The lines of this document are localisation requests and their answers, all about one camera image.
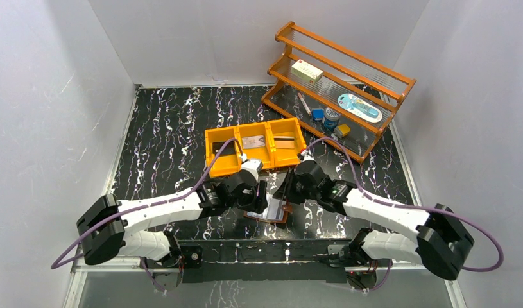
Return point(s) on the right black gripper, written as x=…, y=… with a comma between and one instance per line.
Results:
x=289, y=192

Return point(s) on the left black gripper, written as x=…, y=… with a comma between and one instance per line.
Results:
x=261, y=196

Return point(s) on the brown leather card holder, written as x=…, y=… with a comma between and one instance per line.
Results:
x=276, y=212

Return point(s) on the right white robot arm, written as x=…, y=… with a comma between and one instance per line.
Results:
x=434, y=238

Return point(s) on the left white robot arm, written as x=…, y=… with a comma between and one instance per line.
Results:
x=111, y=227

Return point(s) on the silver card in bin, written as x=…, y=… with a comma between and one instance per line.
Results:
x=256, y=141

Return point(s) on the black card in bin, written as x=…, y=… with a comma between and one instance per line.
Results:
x=225, y=151

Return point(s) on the orange three-compartment bin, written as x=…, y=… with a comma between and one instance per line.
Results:
x=270, y=155

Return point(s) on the yellow grey sharpener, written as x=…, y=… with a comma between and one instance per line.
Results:
x=341, y=131

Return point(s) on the blue round tin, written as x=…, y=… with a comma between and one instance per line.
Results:
x=330, y=119

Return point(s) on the red white pen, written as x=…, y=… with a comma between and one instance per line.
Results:
x=304, y=103

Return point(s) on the orange wooden shelf rack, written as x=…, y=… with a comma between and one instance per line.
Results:
x=344, y=72

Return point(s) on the blue blister pack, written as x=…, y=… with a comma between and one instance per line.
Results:
x=359, y=108

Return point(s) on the white cardboard box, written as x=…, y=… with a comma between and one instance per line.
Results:
x=306, y=72

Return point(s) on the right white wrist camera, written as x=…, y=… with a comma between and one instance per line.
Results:
x=305, y=156

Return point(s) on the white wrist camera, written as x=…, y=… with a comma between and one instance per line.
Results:
x=253, y=166
x=305, y=156

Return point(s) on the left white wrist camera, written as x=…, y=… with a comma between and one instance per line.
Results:
x=253, y=166

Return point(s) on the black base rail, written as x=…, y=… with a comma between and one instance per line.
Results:
x=328, y=260

